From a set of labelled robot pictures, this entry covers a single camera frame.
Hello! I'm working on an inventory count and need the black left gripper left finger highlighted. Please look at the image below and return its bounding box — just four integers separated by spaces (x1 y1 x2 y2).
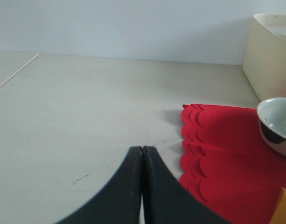
58 146 143 224

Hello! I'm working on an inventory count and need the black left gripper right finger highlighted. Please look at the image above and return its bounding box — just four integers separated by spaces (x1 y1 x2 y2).
142 146 228 224

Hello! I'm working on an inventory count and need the red scalloped table cloth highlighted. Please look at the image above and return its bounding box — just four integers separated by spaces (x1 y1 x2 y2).
179 104 286 224

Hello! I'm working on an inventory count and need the yellow cheese wedge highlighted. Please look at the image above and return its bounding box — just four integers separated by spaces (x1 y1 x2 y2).
269 188 286 224

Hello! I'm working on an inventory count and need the white ceramic bowl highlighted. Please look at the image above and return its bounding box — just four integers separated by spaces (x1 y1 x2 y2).
257 98 286 157

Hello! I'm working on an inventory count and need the cream plastic storage bin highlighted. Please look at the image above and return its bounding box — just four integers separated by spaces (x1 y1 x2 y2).
243 14 286 100

